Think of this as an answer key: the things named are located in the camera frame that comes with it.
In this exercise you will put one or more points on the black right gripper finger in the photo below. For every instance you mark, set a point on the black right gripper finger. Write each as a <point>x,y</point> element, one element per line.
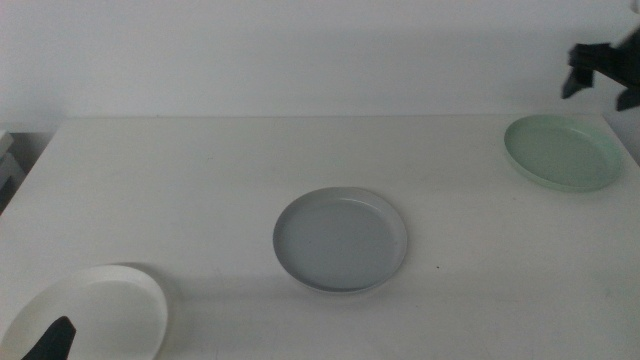
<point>629,99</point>
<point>577,80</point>

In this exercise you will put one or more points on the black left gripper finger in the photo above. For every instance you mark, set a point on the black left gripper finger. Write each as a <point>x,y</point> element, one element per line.
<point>54,342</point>

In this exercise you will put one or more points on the white shallow bowl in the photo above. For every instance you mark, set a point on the white shallow bowl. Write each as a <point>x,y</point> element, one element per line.
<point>115,310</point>

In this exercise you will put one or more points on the green shallow bowl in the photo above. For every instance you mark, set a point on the green shallow bowl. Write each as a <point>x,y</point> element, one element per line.
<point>562,154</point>

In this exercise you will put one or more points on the grey shallow bowl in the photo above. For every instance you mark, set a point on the grey shallow bowl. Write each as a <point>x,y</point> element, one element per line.
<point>340,240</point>

